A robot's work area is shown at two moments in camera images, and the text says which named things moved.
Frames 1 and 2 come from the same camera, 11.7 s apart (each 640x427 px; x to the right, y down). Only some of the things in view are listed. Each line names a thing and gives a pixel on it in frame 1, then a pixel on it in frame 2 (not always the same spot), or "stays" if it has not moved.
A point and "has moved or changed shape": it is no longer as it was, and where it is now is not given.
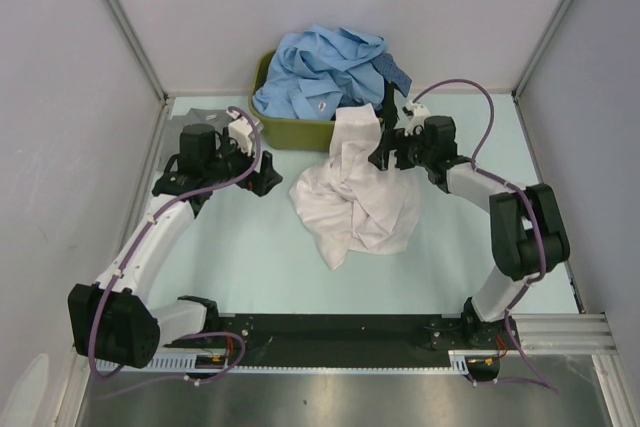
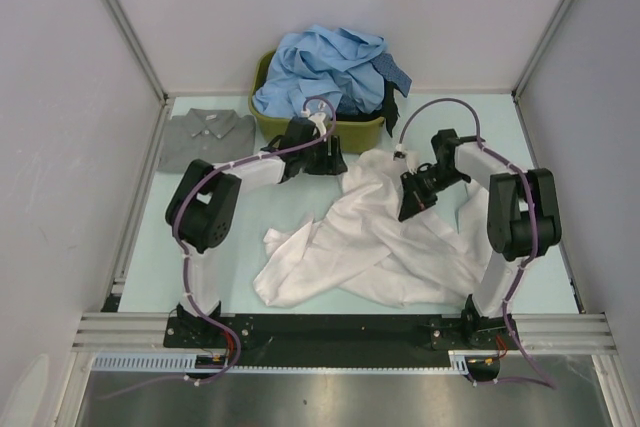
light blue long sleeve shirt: x=315 y=71 stays
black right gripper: x=392 y=139 -> x=414 y=200
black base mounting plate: x=353 y=339 stays
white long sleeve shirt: x=350 y=203 has moved or changed shape
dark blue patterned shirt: x=392 y=73 stays
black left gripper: x=261 y=182 -> x=333 y=165
